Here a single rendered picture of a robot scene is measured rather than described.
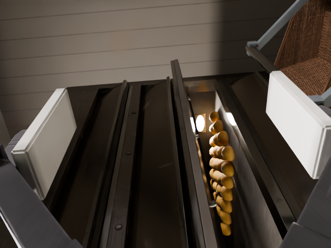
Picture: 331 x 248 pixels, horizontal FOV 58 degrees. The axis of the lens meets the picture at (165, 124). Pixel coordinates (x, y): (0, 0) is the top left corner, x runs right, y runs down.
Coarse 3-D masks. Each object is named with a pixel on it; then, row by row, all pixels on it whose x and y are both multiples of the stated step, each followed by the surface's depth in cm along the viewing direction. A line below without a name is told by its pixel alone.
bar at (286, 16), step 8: (296, 0) 102; (304, 0) 101; (296, 8) 102; (288, 16) 103; (280, 24) 104; (272, 32) 106; (264, 40) 107; (248, 48) 108; (256, 48) 104; (256, 56) 99; (264, 56) 96; (264, 64) 92; (272, 64) 89; (312, 96) 67; (320, 96) 67; (328, 96) 65; (320, 104) 65; (328, 104) 66
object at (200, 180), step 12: (180, 72) 154; (180, 84) 140; (180, 96) 129; (192, 120) 131; (192, 132) 102; (192, 144) 96; (192, 156) 91; (192, 168) 86; (204, 180) 88; (204, 192) 77; (204, 204) 73; (204, 216) 70; (204, 228) 67; (216, 228) 79; (216, 240) 64
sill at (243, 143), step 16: (224, 96) 159; (240, 128) 130; (240, 144) 129; (256, 160) 110; (256, 176) 108; (272, 176) 102; (272, 192) 95; (272, 208) 93; (288, 208) 89; (288, 224) 84
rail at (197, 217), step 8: (176, 80) 146; (176, 88) 138; (176, 96) 130; (176, 104) 124; (184, 128) 106; (184, 136) 102; (184, 144) 98; (184, 152) 94; (184, 160) 91; (192, 176) 83; (192, 184) 81; (192, 192) 78; (192, 200) 76; (192, 208) 73; (192, 216) 72; (200, 224) 68; (200, 232) 67; (200, 240) 65
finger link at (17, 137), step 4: (20, 132) 16; (24, 132) 16; (16, 136) 16; (20, 136) 16; (12, 140) 15; (16, 140) 15; (8, 144) 15; (12, 144) 15; (16, 144) 15; (8, 148) 15; (12, 148) 15; (8, 152) 14; (8, 156) 14; (12, 160) 14; (16, 168) 13
